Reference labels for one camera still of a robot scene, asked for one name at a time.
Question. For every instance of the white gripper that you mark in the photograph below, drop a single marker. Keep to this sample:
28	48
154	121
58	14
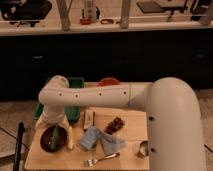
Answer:
48	119

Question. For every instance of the green pepper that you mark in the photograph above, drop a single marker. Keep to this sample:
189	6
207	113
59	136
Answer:
54	141

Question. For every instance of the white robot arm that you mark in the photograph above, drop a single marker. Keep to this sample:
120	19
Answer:
175	136

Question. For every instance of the dark purple bowl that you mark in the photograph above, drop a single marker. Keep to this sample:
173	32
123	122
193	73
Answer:
46	136

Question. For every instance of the green plastic tray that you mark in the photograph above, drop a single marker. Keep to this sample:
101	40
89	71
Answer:
72	112

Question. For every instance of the pale yellow corn cob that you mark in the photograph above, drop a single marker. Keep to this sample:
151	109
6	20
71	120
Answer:
70	138

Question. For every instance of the small wooden block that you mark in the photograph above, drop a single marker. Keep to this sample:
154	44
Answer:
88	119

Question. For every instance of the blue cloth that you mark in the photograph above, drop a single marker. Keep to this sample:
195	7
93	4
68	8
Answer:
109	143

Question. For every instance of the black pole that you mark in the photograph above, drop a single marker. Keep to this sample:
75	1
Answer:
18	147

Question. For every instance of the wooden cutting board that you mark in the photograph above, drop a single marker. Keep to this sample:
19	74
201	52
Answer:
133	133

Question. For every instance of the silver fork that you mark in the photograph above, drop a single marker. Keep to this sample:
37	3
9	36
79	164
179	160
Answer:
92	162

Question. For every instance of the orange plate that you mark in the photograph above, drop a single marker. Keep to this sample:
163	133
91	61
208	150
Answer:
108	82

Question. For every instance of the bunch of dark grapes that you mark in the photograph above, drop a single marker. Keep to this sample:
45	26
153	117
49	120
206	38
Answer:
114	126

